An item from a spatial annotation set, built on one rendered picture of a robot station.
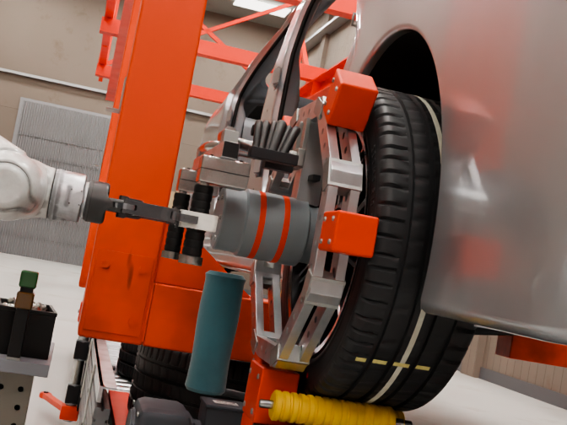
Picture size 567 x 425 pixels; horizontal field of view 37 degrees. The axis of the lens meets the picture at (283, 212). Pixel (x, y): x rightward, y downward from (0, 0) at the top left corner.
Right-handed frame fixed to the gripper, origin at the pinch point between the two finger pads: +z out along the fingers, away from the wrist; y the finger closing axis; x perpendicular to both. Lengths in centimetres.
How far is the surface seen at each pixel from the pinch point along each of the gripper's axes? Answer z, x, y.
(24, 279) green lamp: -30, -19, -53
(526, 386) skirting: 412, -75, -584
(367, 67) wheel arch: 37, 44, -33
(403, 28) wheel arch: 36, 48, -10
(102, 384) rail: -7, -44, -73
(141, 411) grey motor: 1, -43, -41
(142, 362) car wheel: 4, -40, -94
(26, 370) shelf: -26, -40, -53
